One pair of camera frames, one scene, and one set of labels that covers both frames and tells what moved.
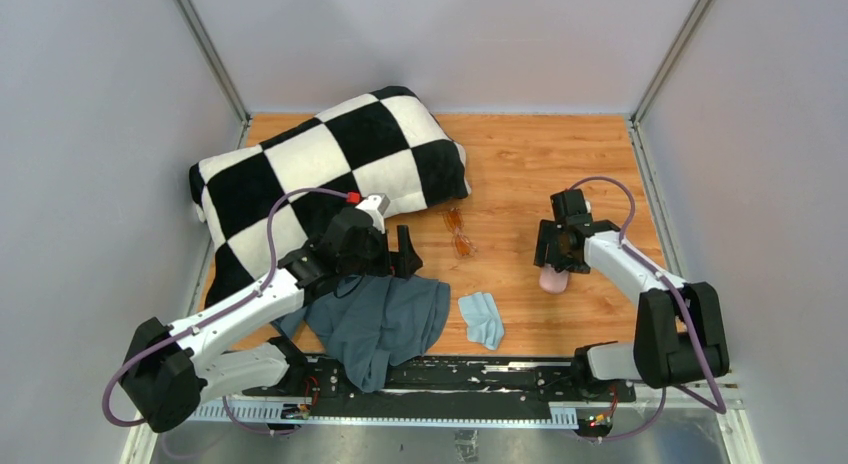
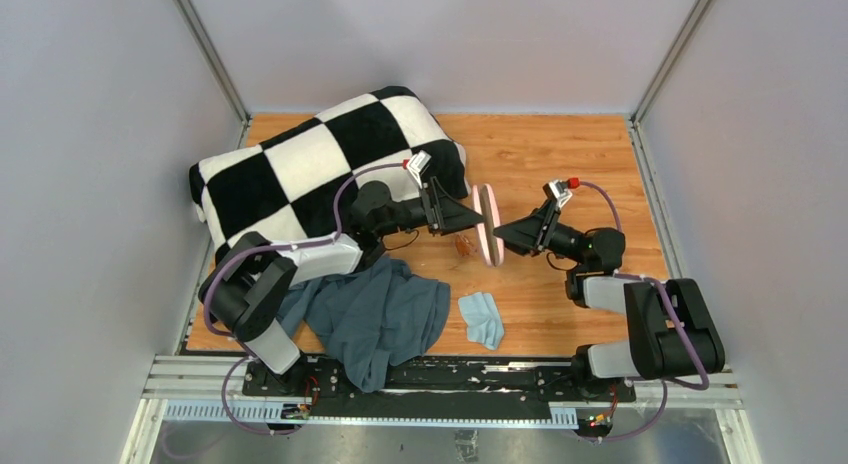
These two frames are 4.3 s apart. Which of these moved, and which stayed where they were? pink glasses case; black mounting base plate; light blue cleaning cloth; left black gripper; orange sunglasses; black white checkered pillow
Moved: left black gripper; pink glasses case
Stayed: black mounting base plate; light blue cleaning cloth; orange sunglasses; black white checkered pillow
